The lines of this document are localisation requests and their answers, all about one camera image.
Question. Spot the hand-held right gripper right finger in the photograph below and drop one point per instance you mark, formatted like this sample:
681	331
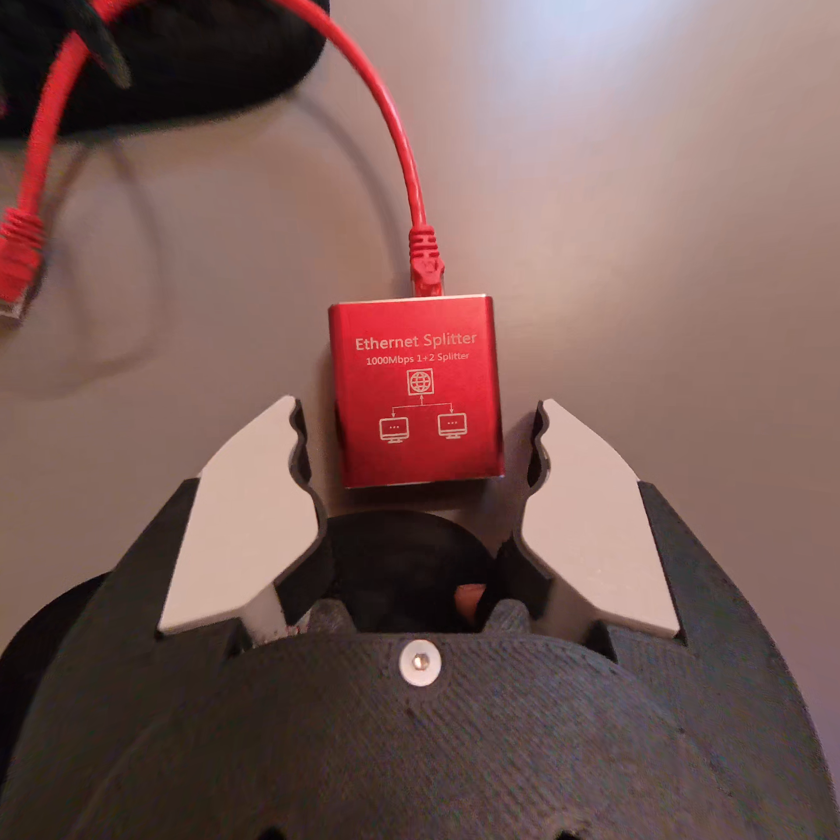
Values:
590	531

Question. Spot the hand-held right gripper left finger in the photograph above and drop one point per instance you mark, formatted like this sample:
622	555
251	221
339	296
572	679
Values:
243	525

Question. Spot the red ethernet splitter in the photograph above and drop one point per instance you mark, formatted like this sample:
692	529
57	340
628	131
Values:
420	453

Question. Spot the grey desk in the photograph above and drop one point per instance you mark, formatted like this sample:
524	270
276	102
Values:
656	262

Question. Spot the black padded wrist rest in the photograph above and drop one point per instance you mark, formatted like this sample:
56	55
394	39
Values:
197	65

